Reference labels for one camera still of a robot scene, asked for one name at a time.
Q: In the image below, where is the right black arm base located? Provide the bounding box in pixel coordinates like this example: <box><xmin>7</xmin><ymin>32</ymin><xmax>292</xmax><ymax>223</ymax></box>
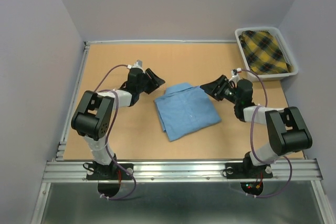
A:
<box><xmin>222</xmin><ymin>162</ymin><xmax>273</xmax><ymax>179</ymax></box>

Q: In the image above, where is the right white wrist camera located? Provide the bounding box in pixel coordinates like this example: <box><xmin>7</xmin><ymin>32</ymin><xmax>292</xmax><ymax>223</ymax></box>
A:
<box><xmin>229</xmin><ymin>68</ymin><xmax>242</xmax><ymax>84</ymax></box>

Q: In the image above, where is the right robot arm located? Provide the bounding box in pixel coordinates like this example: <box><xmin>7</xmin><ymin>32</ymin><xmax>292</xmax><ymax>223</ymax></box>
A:
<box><xmin>200</xmin><ymin>75</ymin><xmax>312</xmax><ymax>177</ymax></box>

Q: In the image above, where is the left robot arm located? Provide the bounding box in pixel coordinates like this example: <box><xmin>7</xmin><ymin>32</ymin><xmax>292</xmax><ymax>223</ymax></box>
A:
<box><xmin>71</xmin><ymin>65</ymin><xmax>165</xmax><ymax>179</ymax></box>

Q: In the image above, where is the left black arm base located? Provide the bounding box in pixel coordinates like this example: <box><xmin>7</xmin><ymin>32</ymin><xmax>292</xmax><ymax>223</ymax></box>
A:
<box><xmin>82</xmin><ymin>161</ymin><xmax>132</xmax><ymax>181</ymax></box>

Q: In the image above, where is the white plastic basket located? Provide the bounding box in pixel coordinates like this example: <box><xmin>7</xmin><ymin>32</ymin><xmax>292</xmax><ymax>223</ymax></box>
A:
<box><xmin>235</xmin><ymin>26</ymin><xmax>299</xmax><ymax>81</ymax></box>

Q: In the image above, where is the light blue long sleeve shirt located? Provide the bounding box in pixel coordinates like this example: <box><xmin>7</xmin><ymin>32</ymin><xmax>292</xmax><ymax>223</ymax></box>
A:
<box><xmin>154</xmin><ymin>82</ymin><xmax>222</xmax><ymax>142</ymax></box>

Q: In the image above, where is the aluminium mounting rail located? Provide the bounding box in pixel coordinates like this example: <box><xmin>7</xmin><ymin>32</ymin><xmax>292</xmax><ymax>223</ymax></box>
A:
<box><xmin>42</xmin><ymin>159</ymin><xmax>323</xmax><ymax>184</ymax></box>

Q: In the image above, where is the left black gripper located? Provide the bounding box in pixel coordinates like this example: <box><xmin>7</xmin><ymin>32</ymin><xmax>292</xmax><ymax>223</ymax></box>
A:
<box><xmin>137</xmin><ymin>69</ymin><xmax>165</xmax><ymax>95</ymax></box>

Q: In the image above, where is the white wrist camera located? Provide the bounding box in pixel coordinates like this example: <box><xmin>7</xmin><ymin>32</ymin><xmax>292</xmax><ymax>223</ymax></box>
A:
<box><xmin>127</xmin><ymin>60</ymin><xmax>143</xmax><ymax>71</ymax></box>
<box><xmin>229</xmin><ymin>68</ymin><xmax>242</xmax><ymax>84</ymax></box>

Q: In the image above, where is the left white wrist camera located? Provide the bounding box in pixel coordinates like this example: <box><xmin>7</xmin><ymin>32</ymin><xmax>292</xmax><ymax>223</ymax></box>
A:
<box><xmin>127</xmin><ymin>60</ymin><xmax>143</xmax><ymax>71</ymax></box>

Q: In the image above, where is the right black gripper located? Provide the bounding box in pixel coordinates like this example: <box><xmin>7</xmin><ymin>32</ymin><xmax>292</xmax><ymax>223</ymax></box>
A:
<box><xmin>199</xmin><ymin>75</ymin><xmax>240</xmax><ymax>105</ymax></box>

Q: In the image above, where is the yellow plaid shirt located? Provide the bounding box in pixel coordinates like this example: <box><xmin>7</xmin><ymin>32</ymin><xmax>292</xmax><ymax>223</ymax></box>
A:
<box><xmin>238</xmin><ymin>30</ymin><xmax>290</xmax><ymax>75</ymax></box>

